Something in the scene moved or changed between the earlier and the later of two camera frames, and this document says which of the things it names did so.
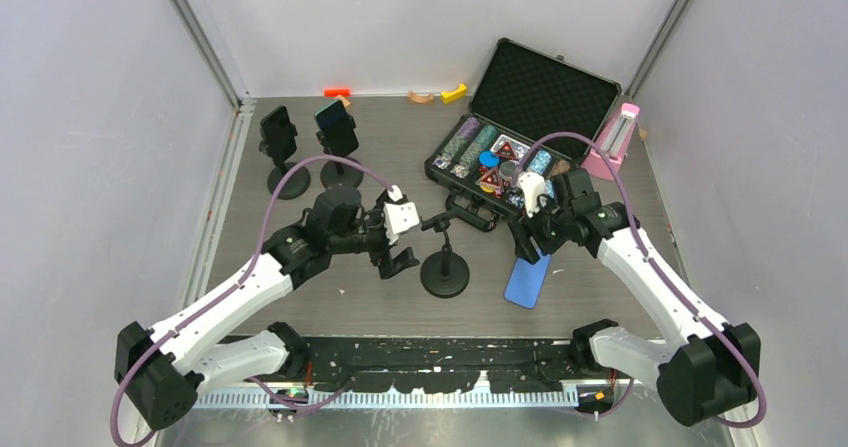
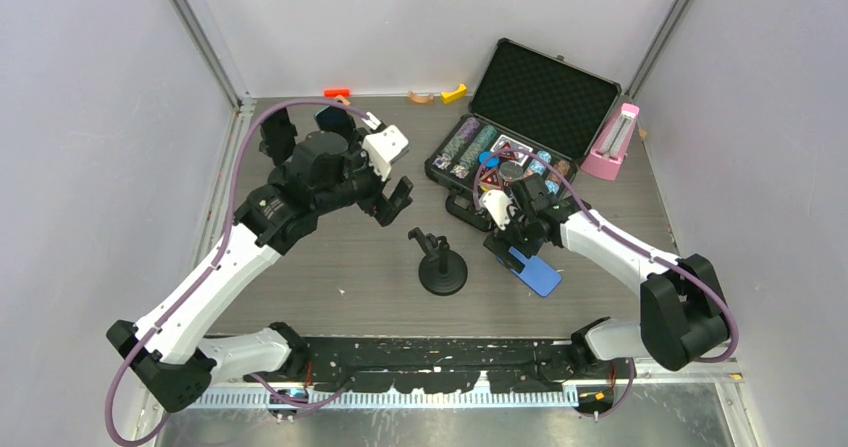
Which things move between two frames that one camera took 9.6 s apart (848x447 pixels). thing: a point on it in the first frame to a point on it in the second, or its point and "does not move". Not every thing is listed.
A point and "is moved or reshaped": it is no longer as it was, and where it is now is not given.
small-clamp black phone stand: [443, 274] is moved or reshaped
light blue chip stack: [540, 162] does not move
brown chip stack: [561, 167] does not move
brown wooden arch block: [414, 98] does not move
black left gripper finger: [399, 263] to [388, 210]
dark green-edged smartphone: [335, 128] does not move
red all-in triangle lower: [492, 178] does not move
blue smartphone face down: [526, 281] is moved or reshaped
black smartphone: [279, 134] does not move
